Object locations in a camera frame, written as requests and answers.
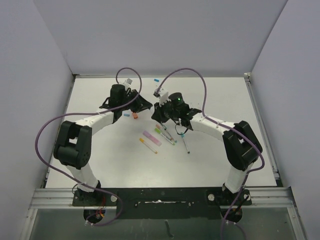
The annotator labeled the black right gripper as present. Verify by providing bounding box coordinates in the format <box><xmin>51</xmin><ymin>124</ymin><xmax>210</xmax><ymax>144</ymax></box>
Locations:
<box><xmin>152</xmin><ymin>98</ymin><xmax>179</xmax><ymax>124</ymax></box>

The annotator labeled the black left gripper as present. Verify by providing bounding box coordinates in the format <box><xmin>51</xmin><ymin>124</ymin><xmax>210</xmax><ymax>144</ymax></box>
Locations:
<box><xmin>119</xmin><ymin>89</ymin><xmax>152</xmax><ymax>113</ymax></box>

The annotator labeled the orange highlighter cap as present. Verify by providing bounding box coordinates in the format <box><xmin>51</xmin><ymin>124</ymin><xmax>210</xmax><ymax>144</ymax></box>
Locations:
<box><xmin>132</xmin><ymin>112</ymin><xmax>138</xmax><ymax>119</ymax></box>

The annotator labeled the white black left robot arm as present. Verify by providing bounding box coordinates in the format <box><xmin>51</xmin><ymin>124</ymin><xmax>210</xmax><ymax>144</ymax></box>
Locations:
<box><xmin>53</xmin><ymin>83</ymin><xmax>153</xmax><ymax>206</ymax></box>

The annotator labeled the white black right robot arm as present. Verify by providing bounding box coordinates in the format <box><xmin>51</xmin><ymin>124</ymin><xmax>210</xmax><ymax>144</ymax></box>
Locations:
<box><xmin>151</xmin><ymin>90</ymin><xmax>263</xmax><ymax>205</ymax></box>

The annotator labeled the pink orange cap pen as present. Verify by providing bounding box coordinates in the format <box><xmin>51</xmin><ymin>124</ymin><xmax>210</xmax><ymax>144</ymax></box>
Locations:
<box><xmin>155</xmin><ymin>124</ymin><xmax>174</xmax><ymax>141</ymax></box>

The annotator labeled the teal cap white pen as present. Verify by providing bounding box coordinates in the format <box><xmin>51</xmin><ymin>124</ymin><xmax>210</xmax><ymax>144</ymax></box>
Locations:
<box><xmin>181</xmin><ymin>134</ymin><xmax>190</xmax><ymax>154</ymax></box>

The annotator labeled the teal green cap pen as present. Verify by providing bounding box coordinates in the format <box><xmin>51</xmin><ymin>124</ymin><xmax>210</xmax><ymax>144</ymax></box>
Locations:
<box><xmin>163</xmin><ymin>126</ymin><xmax>177</xmax><ymax>143</ymax></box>

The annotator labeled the yellow cap pen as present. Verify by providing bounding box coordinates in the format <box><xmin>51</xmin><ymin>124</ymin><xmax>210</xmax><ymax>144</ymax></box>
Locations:
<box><xmin>139</xmin><ymin>138</ymin><xmax>158</xmax><ymax>154</ymax></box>

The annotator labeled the purple highlighter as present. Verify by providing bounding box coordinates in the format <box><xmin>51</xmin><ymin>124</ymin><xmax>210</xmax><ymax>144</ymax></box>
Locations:
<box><xmin>142</xmin><ymin>130</ymin><xmax>162</xmax><ymax>147</ymax></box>

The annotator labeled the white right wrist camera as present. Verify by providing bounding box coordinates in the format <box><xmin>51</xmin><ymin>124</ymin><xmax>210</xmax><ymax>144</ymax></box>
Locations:
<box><xmin>153</xmin><ymin>87</ymin><xmax>170</xmax><ymax>106</ymax></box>

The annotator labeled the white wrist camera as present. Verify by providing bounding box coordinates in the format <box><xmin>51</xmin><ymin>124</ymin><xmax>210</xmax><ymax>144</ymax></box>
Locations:
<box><xmin>122</xmin><ymin>78</ymin><xmax>133</xmax><ymax>89</ymax></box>
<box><xmin>153</xmin><ymin>87</ymin><xmax>170</xmax><ymax>106</ymax></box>

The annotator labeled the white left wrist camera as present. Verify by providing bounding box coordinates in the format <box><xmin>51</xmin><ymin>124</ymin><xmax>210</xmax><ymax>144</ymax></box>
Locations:
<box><xmin>122</xmin><ymin>78</ymin><xmax>133</xmax><ymax>89</ymax></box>

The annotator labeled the aluminium right rail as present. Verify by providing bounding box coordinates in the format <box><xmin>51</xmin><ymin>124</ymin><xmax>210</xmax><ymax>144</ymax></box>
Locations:
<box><xmin>243</xmin><ymin>72</ymin><xmax>283</xmax><ymax>187</ymax></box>

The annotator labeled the aluminium rail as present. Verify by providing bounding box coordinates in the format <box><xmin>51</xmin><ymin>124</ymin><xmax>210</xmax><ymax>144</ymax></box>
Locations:
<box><xmin>20</xmin><ymin>187</ymin><xmax>307</xmax><ymax>240</ymax></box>
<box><xmin>243</xmin><ymin>72</ymin><xmax>283</xmax><ymax>187</ymax></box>

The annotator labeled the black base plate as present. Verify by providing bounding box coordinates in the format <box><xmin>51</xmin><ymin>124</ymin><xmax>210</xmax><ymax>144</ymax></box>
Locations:
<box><xmin>72</xmin><ymin>187</ymin><xmax>252</xmax><ymax>221</ymax></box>

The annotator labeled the aluminium front rail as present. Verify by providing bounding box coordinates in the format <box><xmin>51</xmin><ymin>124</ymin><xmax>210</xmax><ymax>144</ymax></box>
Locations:
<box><xmin>20</xmin><ymin>187</ymin><xmax>307</xmax><ymax>240</ymax></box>

